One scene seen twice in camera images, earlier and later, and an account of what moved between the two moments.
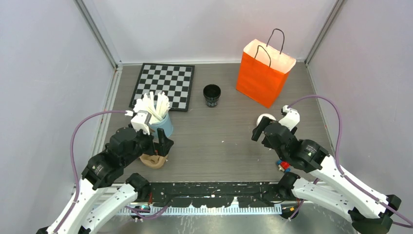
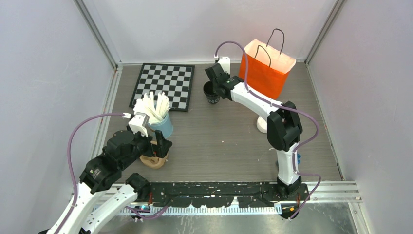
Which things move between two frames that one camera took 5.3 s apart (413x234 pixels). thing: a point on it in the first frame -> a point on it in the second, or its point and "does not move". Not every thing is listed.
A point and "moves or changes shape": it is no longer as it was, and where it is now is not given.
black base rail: (215, 194) does not move
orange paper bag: (263, 71) does not move
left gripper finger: (163, 140) does not move
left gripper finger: (167, 144) does not move
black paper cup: (212, 92) moves or changes shape
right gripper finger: (294, 130) -> (216, 89)
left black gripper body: (145, 144) does not move
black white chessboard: (176, 81) does not move
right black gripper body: (265, 142) -> (228, 75)
